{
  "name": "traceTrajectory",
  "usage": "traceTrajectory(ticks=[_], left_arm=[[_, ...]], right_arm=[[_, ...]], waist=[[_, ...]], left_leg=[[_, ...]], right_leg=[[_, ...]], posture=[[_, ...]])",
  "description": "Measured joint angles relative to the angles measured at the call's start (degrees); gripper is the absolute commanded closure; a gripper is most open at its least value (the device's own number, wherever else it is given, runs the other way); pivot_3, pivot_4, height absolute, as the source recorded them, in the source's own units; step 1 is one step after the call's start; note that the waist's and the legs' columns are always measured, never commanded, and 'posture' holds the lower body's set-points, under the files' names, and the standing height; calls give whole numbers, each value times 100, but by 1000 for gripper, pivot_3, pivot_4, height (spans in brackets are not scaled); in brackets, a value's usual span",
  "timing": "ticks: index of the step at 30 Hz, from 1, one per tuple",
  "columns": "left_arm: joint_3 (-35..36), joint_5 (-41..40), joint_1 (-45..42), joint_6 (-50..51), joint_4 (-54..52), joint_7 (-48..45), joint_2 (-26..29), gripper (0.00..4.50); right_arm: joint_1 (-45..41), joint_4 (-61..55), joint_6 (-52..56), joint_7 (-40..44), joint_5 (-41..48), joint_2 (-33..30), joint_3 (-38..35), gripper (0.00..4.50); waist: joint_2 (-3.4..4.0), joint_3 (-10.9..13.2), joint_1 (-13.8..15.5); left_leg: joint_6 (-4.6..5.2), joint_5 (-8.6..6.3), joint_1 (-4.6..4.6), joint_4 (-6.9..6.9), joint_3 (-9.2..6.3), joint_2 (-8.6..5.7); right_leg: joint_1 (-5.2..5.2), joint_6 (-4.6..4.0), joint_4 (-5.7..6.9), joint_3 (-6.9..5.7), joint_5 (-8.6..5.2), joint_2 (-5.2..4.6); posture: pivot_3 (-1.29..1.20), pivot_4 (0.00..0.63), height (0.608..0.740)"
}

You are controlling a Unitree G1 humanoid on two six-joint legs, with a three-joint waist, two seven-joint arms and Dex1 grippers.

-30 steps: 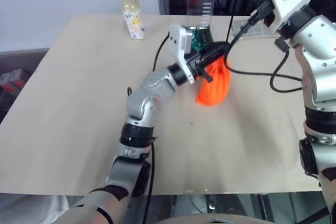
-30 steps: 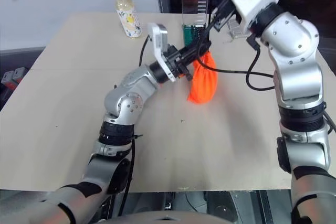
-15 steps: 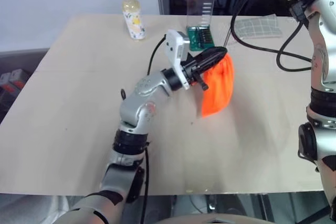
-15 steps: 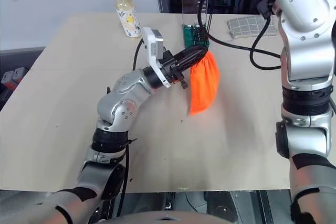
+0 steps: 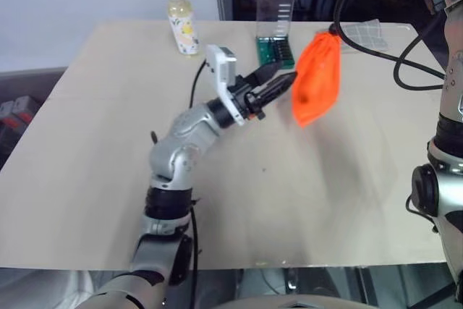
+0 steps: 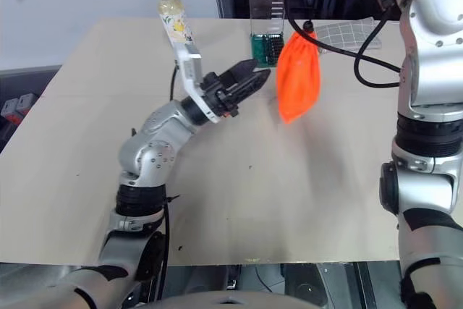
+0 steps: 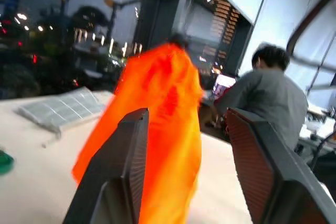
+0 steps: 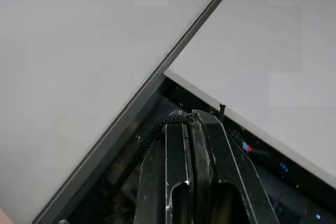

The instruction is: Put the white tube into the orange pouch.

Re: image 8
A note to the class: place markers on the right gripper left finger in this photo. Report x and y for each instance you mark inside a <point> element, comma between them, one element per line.
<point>157,187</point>

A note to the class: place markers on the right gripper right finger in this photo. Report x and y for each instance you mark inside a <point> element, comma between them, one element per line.
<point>231,171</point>

